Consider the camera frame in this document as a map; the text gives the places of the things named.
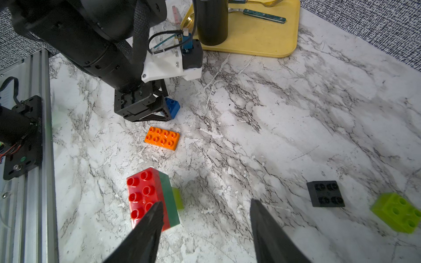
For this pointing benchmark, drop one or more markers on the green handled knife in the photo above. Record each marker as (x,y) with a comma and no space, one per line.
(259,15)

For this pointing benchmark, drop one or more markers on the red long lego brick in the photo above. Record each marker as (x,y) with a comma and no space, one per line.
(144,190)

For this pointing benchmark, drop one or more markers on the black mug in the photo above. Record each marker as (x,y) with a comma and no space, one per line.
(212,21)

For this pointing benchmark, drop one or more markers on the dark green long lego brick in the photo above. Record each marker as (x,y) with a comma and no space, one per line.
(171,210)

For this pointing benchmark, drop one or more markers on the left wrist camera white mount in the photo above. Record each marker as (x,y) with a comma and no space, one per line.
(183,61)

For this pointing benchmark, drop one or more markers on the lime green square lego brick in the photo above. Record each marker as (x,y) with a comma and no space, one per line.
(178,198)

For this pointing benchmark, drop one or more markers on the pink handled fork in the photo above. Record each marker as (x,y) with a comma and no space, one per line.
(176,15)

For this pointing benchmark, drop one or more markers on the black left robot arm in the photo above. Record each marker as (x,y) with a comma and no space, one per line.
(105,39)

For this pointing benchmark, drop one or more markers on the blue square lego brick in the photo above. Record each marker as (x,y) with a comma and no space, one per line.
(173,107)

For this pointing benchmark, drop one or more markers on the aluminium front rail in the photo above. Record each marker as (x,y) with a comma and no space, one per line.
(28,206)

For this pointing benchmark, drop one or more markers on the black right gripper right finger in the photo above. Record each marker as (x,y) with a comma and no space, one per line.
(271,242)

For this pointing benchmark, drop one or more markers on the orange long lego brick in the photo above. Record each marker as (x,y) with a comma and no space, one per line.
(162,138)

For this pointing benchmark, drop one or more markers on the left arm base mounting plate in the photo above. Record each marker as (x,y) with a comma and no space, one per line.
(21,132)

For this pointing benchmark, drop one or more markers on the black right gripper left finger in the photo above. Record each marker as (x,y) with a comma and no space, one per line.
(142,244)

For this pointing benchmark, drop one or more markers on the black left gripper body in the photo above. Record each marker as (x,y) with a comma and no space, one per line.
(131,104)

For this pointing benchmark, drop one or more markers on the lime green lego brick far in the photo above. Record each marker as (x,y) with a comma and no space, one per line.
(398,213)

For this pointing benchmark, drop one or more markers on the black square lego brick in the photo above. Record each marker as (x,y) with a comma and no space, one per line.
(325,194)

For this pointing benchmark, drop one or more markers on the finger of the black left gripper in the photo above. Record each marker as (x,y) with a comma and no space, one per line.
(156,111)

